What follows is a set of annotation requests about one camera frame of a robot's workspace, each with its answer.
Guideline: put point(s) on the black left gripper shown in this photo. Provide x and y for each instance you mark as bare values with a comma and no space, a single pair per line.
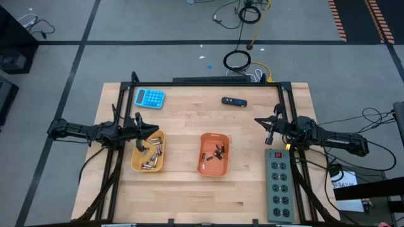
129,132

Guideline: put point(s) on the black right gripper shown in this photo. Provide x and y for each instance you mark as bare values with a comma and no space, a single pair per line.
285,129

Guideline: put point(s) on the yellow plastic bin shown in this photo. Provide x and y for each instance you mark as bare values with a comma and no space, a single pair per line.
136,157

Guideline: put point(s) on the orange plastic bin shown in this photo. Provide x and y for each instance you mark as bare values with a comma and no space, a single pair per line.
213,168

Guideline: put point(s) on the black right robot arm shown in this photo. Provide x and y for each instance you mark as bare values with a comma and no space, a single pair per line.
341,142

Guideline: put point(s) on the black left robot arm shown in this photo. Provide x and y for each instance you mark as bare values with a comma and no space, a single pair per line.
79,130

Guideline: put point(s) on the blue calculator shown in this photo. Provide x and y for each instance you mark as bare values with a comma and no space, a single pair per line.
151,99

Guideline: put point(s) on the grey power strip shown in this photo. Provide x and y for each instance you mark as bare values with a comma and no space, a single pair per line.
268,189

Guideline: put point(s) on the white paper label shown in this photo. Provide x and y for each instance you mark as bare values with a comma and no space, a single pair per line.
347,181

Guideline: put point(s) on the white paper sheet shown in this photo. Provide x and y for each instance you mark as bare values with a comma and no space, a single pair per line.
350,205

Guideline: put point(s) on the black equipment stand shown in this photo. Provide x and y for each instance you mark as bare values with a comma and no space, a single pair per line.
369,189

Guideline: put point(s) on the black orange-striped floor mat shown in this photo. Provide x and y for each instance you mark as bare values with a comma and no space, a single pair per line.
356,19

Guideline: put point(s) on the black box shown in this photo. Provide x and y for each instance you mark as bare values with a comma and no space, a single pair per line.
6,101

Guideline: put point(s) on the black cabinet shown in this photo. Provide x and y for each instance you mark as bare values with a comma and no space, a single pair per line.
12,47

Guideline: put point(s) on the black aluminium table frame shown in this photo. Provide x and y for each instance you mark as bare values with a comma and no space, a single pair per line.
202,84

